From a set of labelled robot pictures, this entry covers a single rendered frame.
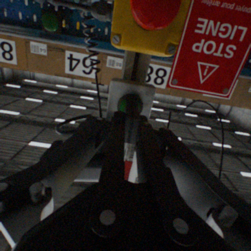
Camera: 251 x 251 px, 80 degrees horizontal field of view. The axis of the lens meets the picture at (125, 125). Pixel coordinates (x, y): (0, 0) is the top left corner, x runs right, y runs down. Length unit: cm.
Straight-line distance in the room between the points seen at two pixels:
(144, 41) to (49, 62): 80
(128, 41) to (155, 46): 3
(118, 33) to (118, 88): 8
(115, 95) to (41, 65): 76
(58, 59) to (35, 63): 13
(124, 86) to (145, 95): 3
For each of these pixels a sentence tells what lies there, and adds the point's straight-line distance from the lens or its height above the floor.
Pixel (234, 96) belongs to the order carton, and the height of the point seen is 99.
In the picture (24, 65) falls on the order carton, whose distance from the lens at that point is 101.
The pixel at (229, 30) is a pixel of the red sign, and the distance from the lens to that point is 27.
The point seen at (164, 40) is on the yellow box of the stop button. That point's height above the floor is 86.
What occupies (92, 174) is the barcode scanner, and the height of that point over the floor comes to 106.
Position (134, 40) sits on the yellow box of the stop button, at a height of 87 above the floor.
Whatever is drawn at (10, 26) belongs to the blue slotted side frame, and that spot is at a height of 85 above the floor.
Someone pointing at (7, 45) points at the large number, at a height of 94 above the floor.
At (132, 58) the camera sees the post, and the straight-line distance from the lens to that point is 24.
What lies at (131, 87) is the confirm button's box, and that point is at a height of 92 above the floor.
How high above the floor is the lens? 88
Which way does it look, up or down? 25 degrees up
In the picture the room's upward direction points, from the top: 170 degrees counter-clockwise
